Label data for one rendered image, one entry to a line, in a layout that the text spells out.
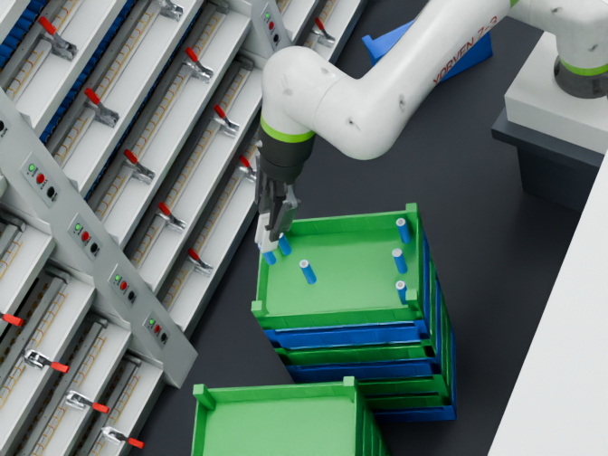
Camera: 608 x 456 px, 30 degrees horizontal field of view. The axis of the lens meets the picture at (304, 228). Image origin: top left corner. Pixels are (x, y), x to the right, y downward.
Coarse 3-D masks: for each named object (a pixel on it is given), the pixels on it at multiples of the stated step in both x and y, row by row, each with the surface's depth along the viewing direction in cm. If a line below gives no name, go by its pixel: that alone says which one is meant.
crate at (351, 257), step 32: (320, 224) 215; (352, 224) 214; (384, 224) 214; (416, 224) 208; (288, 256) 217; (320, 256) 215; (352, 256) 213; (384, 256) 212; (416, 256) 210; (288, 288) 213; (320, 288) 211; (352, 288) 210; (384, 288) 208; (416, 288) 207; (288, 320) 206; (320, 320) 206; (352, 320) 205; (384, 320) 204
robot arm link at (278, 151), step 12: (264, 132) 180; (264, 144) 181; (276, 144) 180; (288, 144) 179; (300, 144) 180; (312, 144) 183; (264, 156) 183; (276, 156) 181; (288, 156) 181; (300, 156) 182
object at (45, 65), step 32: (32, 0) 200; (64, 0) 201; (96, 0) 203; (32, 32) 197; (64, 32) 200; (96, 32) 201; (0, 64) 195; (32, 64) 196; (64, 64) 198; (32, 96) 195; (64, 96) 200; (32, 128) 192
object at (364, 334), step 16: (416, 320) 204; (272, 336) 212; (288, 336) 212; (304, 336) 211; (320, 336) 211; (336, 336) 211; (352, 336) 210; (368, 336) 210; (384, 336) 210; (400, 336) 209; (416, 336) 209
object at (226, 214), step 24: (240, 144) 275; (240, 168) 273; (216, 192) 269; (240, 192) 272; (216, 216) 268; (240, 216) 270; (192, 240) 264; (216, 240) 267; (192, 264) 264; (216, 264) 265; (168, 288) 260; (192, 288) 262; (168, 312) 258; (192, 312) 259
